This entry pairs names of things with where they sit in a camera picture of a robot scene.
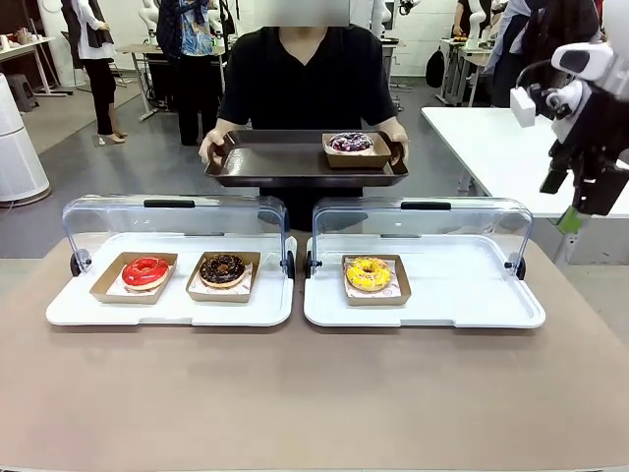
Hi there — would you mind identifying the person's right hand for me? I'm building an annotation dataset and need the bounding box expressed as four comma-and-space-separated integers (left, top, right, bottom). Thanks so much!
198, 128, 229, 166

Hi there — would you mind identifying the red glazed donut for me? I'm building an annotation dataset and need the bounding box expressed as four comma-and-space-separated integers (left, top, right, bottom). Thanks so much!
121, 256, 171, 292

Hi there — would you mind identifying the cardboard box of yellow donut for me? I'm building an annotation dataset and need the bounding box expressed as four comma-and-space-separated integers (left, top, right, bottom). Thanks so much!
342, 254, 411, 309

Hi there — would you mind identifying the person's right forearm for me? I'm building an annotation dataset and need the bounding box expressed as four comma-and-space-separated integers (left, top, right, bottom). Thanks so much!
214, 116, 247, 135

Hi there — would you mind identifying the grey plastic stool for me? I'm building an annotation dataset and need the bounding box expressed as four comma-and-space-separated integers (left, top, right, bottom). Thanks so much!
5, 73, 39, 113

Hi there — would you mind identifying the wooden top background desk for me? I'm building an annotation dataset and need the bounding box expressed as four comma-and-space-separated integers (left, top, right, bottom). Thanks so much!
115, 42, 168, 123

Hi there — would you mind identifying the printed paper liner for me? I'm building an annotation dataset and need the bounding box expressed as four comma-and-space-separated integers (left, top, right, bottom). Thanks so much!
343, 255, 400, 300
189, 263, 255, 301
105, 274, 168, 299

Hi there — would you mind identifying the chocolate sprinkled donut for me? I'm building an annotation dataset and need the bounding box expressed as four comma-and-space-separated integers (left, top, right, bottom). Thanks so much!
199, 253, 246, 289

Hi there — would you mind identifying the clothes rack with dark coats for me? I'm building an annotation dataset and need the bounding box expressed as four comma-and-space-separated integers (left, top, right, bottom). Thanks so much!
484, 0, 601, 109

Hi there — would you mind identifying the black backpack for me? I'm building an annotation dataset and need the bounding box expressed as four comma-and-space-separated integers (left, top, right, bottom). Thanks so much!
425, 46, 446, 89

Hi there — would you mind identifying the cardboard box of chocolate donut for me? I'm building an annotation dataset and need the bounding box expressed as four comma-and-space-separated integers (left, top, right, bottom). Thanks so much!
185, 251, 261, 304

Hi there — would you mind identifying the white side table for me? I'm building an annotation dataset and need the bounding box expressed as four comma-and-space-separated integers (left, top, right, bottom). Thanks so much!
421, 106, 629, 266

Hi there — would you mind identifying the yellow sprinkled donut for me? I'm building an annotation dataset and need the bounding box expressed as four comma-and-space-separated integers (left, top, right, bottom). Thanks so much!
345, 256, 393, 293

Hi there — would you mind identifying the person in black shirt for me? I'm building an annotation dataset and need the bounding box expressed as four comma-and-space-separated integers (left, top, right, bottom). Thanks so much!
215, 24, 402, 232

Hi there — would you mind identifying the person's left hand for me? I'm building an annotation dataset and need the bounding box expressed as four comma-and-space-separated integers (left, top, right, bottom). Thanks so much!
387, 128, 411, 164

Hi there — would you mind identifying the cardboard box of red donut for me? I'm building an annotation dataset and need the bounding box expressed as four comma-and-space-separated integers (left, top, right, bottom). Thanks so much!
89, 252, 179, 306

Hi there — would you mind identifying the purple glazed donut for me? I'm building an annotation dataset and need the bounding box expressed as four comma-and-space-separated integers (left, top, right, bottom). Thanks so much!
327, 131, 373, 153

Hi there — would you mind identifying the person in blue patterned shirt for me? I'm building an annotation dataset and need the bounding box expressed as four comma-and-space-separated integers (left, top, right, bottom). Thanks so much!
156, 0, 223, 148

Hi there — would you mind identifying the dark brown serving tray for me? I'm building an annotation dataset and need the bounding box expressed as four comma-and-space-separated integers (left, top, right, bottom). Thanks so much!
203, 129, 411, 189

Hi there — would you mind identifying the white air purifier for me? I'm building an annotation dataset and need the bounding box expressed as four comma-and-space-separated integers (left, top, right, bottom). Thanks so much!
0, 73, 52, 203

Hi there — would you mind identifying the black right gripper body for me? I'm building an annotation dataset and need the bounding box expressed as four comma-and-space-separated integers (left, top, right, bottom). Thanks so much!
548, 141, 629, 217

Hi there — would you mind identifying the person's left forearm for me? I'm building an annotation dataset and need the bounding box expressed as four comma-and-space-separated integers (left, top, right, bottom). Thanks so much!
372, 115, 402, 137

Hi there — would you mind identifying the clear plastic tray lid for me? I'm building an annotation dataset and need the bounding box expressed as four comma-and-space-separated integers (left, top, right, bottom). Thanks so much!
62, 195, 289, 269
312, 197, 535, 270

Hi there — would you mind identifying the white display tray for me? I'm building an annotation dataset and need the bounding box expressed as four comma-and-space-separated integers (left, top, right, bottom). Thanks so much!
303, 234, 547, 329
46, 233, 299, 328

